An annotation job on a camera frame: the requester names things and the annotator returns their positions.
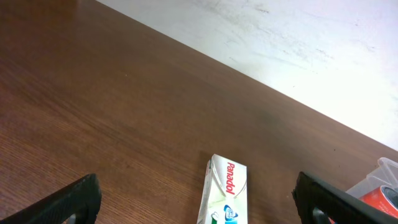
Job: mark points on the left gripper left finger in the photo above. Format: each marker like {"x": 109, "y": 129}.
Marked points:
{"x": 81, "y": 198}

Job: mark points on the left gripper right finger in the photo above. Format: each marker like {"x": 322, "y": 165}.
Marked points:
{"x": 319, "y": 202}

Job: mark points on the orange tablet tube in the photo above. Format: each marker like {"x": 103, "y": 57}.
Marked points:
{"x": 382, "y": 198}

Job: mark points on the clear plastic container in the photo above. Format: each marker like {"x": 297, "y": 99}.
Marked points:
{"x": 385, "y": 174}

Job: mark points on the white Panadol box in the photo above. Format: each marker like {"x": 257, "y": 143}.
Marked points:
{"x": 224, "y": 198}

